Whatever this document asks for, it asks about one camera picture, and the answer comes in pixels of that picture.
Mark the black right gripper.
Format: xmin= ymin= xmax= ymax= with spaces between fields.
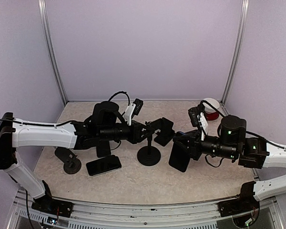
xmin=174 ymin=127 xmax=238 ymax=160

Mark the blue-edged black smartphone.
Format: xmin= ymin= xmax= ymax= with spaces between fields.
xmin=168 ymin=143 xmax=190 ymax=173

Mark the black round-base pole stand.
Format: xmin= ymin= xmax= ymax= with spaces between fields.
xmin=137 ymin=120 xmax=161 ymax=166

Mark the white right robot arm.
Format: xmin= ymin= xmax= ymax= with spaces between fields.
xmin=169 ymin=113 xmax=286 ymax=216

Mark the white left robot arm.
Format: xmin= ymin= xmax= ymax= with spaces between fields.
xmin=0 ymin=100 xmax=155 ymax=212

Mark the black folding phone stand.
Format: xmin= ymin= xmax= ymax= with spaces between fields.
xmin=154 ymin=117 xmax=175 ymax=146

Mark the red round saucer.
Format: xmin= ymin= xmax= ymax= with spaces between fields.
xmin=204 ymin=106 xmax=219 ymax=121

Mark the white ceramic bowl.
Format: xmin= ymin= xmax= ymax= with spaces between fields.
xmin=204 ymin=98 xmax=220 ymax=114

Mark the black smartphone silver edge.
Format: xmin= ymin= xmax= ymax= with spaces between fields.
xmin=86 ymin=155 xmax=122 ymax=176

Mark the black smartphone blue edge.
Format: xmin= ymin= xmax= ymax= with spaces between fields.
xmin=96 ymin=141 xmax=111 ymax=158

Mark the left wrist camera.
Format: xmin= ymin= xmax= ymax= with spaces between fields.
xmin=122 ymin=98 xmax=143 ymax=126

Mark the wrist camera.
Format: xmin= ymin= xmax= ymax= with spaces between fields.
xmin=188 ymin=104 xmax=209 ymax=141
xmin=122 ymin=98 xmax=143 ymax=126

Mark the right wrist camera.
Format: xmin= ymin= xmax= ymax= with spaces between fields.
xmin=188 ymin=104 xmax=209 ymax=141

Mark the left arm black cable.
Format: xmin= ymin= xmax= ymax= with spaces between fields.
xmin=0 ymin=90 xmax=132 ymax=127

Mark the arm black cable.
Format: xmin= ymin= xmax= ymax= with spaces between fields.
xmin=0 ymin=90 xmax=132 ymax=127
xmin=199 ymin=100 xmax=286 ymax=167

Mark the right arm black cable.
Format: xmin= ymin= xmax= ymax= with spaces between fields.
xmin=199 ymin=100 xmax=286 ymax=167

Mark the brown-base plate phone stand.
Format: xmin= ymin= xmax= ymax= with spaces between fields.
xmin=54 ymin=147 xmax=82 ymax=175

